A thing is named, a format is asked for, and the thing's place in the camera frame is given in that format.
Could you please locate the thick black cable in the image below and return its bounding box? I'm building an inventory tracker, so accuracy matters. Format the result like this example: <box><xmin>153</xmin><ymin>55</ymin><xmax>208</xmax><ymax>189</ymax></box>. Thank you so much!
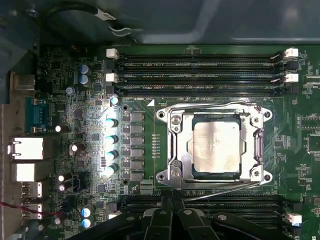
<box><xmin>43</xmin><ymin>1</ymin><xmax>118</xmax><ymax>33</ymax></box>

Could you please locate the silver USB port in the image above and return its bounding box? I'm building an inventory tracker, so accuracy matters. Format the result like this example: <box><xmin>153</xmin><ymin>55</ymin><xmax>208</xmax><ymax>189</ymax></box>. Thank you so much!
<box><xmin>10</xmin><ymin>162</ymin><xmax>36</xmax><ymax>183</ymax></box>

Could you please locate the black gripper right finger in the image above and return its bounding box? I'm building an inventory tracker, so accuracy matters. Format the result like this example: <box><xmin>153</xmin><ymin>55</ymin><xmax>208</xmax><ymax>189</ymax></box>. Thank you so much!
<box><xmin>173</xmin><ymin>196</ymin><xmax>292</xmax><ymax>240</ymax></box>

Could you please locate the silver network port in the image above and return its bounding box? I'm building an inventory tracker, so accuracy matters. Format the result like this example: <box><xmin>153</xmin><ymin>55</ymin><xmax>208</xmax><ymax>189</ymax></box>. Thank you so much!
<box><xmin>6</xmin><ymin>136</ymin><xmax>45</xmax><ymax>161</ymax></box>

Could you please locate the black clip RAM slot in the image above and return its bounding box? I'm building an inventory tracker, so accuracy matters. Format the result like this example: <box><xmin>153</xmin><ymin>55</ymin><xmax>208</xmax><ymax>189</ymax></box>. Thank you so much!
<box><xmin>105</xmin><ymin>83</ymin><xmax>300</xmax><ymax>97</ymax></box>
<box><xmin>109</xmin><ymin>196</ymin><xmax>305</xmax><ymax>212</ymax></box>
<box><xmin>102</xmin><ymin>59</ymin><xmax>300</xmax><ymax>73</ymax></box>

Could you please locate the CPU socket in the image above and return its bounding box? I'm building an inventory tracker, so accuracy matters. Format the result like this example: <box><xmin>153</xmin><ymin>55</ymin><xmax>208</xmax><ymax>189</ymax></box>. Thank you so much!
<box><xmin>154</xmin><ymin>101</ymin><xmax>275</xmax><ymax>191</ymax></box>

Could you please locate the wire locking lever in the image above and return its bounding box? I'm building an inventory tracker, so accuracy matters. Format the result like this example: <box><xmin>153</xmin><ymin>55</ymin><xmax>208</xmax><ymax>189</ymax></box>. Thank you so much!
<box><xmin>183</xmin><ymin>181</ymin><xmax>263</xmax><ymax>202</ymax></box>
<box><xmin>164</xmin><ymin>100</ymin><xmax>263</xmax><ymax>112</ymax></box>

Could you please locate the white clip RAM slot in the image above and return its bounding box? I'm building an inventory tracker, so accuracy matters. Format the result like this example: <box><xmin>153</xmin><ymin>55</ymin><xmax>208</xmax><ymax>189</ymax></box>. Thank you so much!
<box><xmin>105</xmin><ymin>47</ymin><xmax>300</xmax><ymax>62</ymax></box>
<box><xmin>107</xmin><ymin>208</ymin><xmax>304</xmax><ymax>225</ymax></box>
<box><xmin>105</xmin><ymin>72</ymin><xmax>300</xmax><ymax>85</ymax></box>

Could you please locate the metal socket cover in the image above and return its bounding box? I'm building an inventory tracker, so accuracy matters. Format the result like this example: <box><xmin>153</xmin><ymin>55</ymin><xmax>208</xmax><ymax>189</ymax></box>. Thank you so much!
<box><xmin>168</xmin><ymin>107</ymin><xmax>265</xmax><ymax>183</ymax></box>

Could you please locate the blue serial port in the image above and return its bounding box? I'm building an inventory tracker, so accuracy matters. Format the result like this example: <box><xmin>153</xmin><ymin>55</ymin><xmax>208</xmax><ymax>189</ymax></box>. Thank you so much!
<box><xmin>24</xmin><ymin>96</ymin><xmax>55</xmax><ymax>135</ymax></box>

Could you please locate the silver CPU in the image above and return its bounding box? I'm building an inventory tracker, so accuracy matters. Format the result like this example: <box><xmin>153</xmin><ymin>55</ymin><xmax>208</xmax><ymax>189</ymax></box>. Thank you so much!
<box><xmin>191</xmin><ymin>116</ymin><xmax>243</xmax><ymax>176</ymax></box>

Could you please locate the open black PC case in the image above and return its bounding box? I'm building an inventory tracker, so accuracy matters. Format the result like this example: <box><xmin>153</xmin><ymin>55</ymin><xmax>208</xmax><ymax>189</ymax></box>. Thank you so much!
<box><xmin>0</xmin><ymin>0</ymin><xmax>320</xmax><ymax>240</ymax></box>

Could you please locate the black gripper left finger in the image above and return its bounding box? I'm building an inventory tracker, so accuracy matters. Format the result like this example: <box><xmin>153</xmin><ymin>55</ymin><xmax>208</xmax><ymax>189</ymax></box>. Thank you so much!
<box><xmin>71</xmin><ymin>196</ymin><xmax>176</xmax><ymax>240</ymax></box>

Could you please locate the red black twisted wire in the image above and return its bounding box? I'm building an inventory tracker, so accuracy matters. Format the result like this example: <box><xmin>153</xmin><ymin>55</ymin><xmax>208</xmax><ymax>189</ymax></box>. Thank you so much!
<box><xmin>0</xmin><ymin>200</ymin><xmax>63</xmax><ymax>216</ymax></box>

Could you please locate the green motherboard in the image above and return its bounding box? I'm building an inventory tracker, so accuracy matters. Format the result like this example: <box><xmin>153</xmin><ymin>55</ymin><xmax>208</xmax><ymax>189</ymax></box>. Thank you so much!
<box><xmin>34</xmin><ymin>43</ymin><xmax>320</xmax><ymax>240</ymax></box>

